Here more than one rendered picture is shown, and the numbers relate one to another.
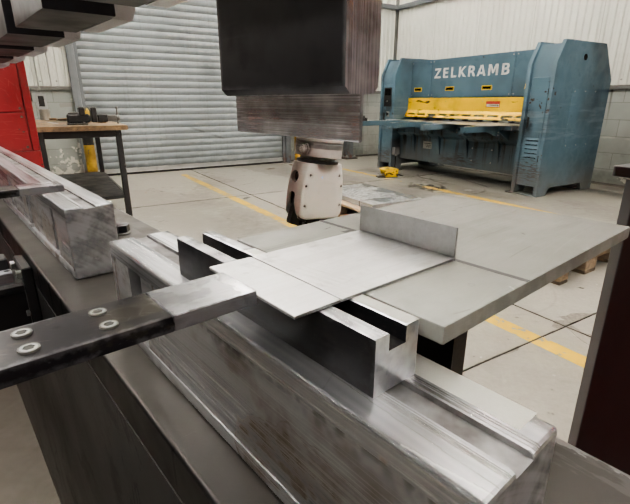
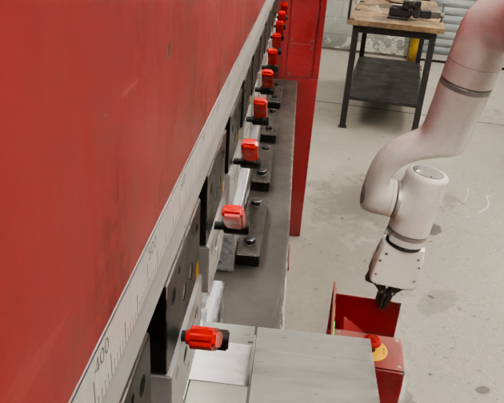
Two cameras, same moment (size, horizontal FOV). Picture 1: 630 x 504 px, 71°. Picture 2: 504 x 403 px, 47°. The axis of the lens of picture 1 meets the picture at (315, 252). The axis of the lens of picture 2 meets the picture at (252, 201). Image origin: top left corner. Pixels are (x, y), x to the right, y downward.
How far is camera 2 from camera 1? 0.71 m
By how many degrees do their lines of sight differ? 41
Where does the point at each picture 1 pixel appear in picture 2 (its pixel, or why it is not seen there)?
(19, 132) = (306, 61)
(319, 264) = (200, 357)
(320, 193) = (394, 269)
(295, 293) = not seen: hidden behind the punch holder
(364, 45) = not seen: hidden behind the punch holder
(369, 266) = (212, 369)
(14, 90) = (312, 25)
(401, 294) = (198, 388)
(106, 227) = (228, 246)
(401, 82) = not seen: outside the picture
